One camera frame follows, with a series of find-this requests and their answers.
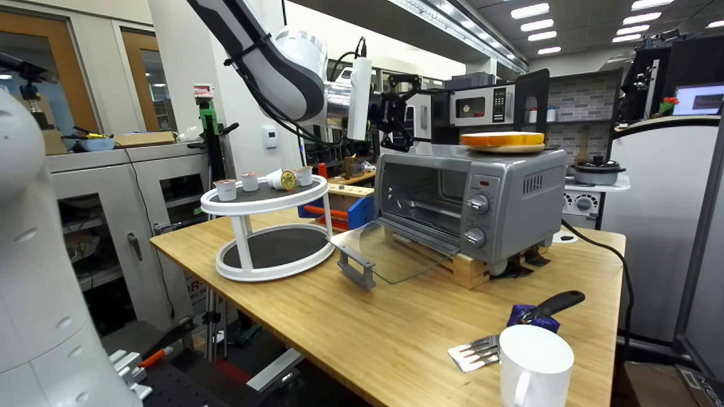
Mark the white table grommet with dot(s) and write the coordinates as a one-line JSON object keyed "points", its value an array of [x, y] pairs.
{"points": [[565, 237]]}

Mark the grey storage cabinet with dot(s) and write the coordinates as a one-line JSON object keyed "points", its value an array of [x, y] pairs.
{"points": [[142, 227]]}

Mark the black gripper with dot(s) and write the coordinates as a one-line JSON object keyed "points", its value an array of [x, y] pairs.
{"points": [[387, 120]]}

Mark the black arched stand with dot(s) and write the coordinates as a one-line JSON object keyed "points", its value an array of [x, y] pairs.
{"points": [[535, 98]]}

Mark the toy cooking pot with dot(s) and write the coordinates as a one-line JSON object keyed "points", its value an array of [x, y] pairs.
{"points": [[598, 172]]}

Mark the silver toaster oven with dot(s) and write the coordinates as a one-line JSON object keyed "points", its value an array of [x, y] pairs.
{"points": [[520, 199]]}

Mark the white two-tier turntable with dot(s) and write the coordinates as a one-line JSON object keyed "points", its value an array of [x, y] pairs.
{"points": [[249, 207]]}

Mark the aluminium bar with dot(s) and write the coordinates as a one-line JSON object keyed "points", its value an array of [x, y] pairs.
{"points": [[271, 371]]}

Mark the blue bowl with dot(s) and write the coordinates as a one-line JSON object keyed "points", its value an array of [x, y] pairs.
{"points": [[96, 142]]}

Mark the blue packet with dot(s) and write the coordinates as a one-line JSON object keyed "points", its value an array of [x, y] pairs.
{"points": [[535, 316]]}

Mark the white wall thermostat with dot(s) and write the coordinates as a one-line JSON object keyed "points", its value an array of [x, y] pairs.
{"points": [[269, 139]]}

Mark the wooden toy tool bench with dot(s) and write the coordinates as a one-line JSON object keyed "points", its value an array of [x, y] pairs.
{"points": [[359, 210]]}

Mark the yellow plate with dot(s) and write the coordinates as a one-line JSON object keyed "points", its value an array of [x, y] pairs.
{"points": [[500, 139]]}

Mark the white mug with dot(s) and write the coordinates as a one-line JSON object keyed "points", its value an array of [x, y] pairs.
{"points": [[535, 368]]}

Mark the wooden base block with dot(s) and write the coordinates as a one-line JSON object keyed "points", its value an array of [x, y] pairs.
{"points": [[470, 272]]}

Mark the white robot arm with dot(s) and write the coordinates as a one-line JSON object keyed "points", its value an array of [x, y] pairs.
{"points": [[278, 76]]}

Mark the whiteboard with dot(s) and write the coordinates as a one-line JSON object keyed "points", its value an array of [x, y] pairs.
{"points": [[656, 227]]}

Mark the wooden board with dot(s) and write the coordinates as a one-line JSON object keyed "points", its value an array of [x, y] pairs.
{"points": [[146, 139]]}

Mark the round wooden plate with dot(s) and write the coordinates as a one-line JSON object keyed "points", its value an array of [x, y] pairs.
{"points": [[505, 149]]}

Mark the computer monitor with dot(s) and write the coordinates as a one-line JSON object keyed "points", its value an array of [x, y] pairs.
{"points": [[700, 100]]}

